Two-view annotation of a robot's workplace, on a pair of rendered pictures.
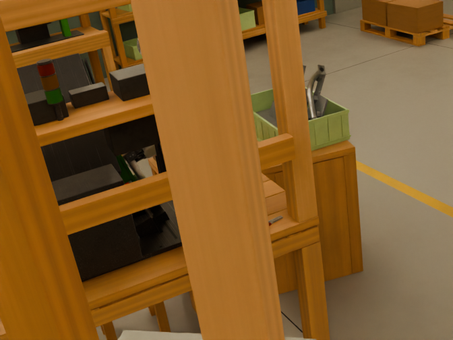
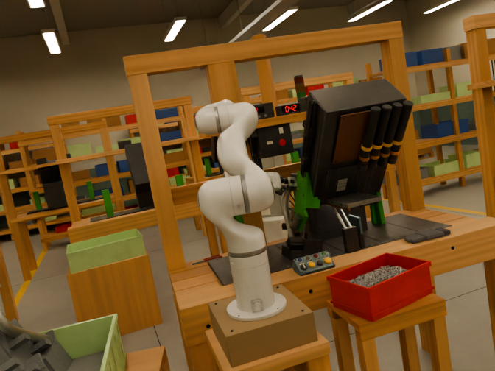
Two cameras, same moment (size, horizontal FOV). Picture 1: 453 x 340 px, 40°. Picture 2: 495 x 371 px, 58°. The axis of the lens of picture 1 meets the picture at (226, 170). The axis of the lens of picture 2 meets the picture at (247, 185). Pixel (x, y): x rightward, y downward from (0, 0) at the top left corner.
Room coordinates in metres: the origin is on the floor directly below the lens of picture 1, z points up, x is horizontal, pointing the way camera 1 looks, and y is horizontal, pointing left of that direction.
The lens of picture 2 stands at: (4.33, 0.39, 1.50)
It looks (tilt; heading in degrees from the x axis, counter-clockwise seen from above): 7 degrees down; 186
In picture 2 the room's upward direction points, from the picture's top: 10 degrees counter-clockwise
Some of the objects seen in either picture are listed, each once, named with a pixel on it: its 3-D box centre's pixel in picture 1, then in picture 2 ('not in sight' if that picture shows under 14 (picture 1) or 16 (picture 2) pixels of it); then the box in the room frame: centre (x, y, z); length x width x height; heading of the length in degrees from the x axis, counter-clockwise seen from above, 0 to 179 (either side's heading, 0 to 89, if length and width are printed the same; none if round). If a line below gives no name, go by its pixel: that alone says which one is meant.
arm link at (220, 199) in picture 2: not in sight; (230, 216); (2.99, 0.18, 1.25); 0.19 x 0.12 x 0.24; 96
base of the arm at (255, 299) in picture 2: not in sight; (252, 279); (2.99, 0.21, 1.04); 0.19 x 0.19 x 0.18
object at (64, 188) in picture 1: (89, 222); (328, 201); (2.05, 0.54, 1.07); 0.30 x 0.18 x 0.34; 110
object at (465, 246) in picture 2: not in sight; (356, 274); (2.48, 0.58, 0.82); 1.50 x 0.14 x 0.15; 110
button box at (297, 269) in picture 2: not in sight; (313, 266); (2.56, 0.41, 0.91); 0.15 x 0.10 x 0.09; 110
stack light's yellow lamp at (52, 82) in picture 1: (50, 81); (300, 88); (1.89, 0.50, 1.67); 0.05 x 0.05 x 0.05
